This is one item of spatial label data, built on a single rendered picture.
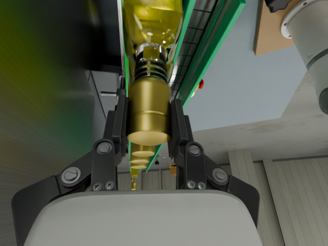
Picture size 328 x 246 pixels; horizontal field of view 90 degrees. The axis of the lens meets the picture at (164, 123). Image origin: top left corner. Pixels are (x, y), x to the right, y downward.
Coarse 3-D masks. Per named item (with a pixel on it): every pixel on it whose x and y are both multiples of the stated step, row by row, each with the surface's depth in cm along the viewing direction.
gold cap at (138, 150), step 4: (132, 144) 23; (136, 144) 22; (132, 148) 23; (136, 148) 22; (140, 148) 22; (144, 148) 22; (148, 148) 22; (152, 148) 23; (132, 152) 23; (136, 152) 22; (140, 152) 22; (144, 152) 22; (148, 152) 22; (152, 152) 23; (140, 156) 24; (144, 156) 25; (148, 156) 25
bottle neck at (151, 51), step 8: (144, 48) 14; (152, 48) 14; (160, 48) 15; (136, 56) 15; (144, 56) 14; (152, 56) 14; (160, 56) 14; (136, 64) 14; (144, 64) 14; (152, 64) 14; (160, 64) 14; (136, 72) 14; (144, 72) 13; (152, 72) 13; (160, 72) 14
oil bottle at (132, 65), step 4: (132, 64) 19; (172, 64) 20; (132, 68) 19; (168, 68) 20; (172, 68) 20; (132, 72) 19; (168, 72) 20; (172, 72) 21; (132, 76) 20; (168, 76) 20; (132, 80) 20; (168, 80) 20; (168, 84) 22
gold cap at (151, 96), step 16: (144, 80) 12; (160, 80) 13; (144, 96) 12; (160, 96) 12; (128, 112) 12; (144, 112) 11; (160, 112) 12; (128, 128) 12; (144, 128) 11; (160, 128) 11; (144, 144) 14
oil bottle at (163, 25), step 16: (128, 0) 14; (144, 0) 15; (160, 0) 15; (176, 0) 15; (128, 16) 14; (144, 16) 14; (160, 16) 14; (176, 16) 14; (128, 32) 14; (144, 32) 14; (160, 32) 14; (176, 32) 15; (128, 48) 16; (176, 48) 16
